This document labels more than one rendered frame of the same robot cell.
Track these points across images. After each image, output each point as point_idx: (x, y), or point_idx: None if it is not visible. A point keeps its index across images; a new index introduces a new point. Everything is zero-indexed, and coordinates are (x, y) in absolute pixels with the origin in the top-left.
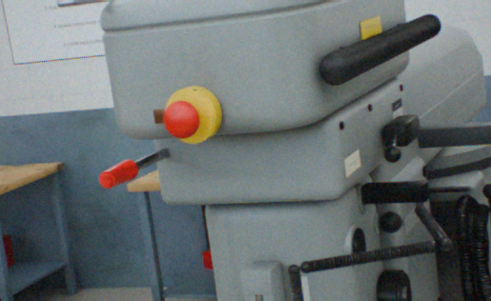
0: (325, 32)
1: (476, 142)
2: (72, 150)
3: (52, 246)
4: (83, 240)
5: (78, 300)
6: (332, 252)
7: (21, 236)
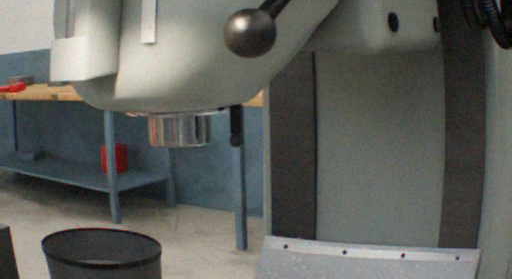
0: None
1: None
2: None
3: (159, 161)
4: (185, 159)
5: (174, 212)
6: None
7: (135, 148)
